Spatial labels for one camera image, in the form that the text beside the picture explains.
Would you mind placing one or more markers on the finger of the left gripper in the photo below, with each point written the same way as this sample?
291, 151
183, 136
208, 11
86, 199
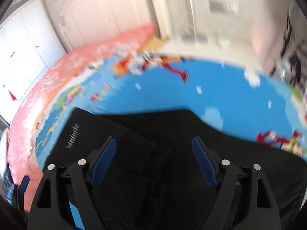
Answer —
23, 185

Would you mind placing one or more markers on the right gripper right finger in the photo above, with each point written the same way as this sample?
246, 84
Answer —
244, 198

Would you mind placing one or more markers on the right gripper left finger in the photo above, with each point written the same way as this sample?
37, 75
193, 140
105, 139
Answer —
50, 208

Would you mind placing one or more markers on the black pants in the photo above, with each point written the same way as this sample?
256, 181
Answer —
154, 181

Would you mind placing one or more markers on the pink floral bedsheet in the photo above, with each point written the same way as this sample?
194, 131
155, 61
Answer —
30, 117

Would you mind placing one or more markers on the blue cartoon blanket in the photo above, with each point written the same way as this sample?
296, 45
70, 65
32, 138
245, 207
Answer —
237, 101

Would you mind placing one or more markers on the white wardrobe door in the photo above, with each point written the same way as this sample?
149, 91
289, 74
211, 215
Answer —
29, 47

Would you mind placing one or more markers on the white nightstand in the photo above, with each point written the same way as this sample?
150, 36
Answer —
238, 53

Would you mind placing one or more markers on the silver desk fan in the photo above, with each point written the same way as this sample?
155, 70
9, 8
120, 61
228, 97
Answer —
290, 66

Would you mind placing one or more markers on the white wooden headboard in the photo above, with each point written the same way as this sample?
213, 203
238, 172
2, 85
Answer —
87, 22

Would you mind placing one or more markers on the wall socket panel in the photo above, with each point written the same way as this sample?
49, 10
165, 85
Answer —
224, 7

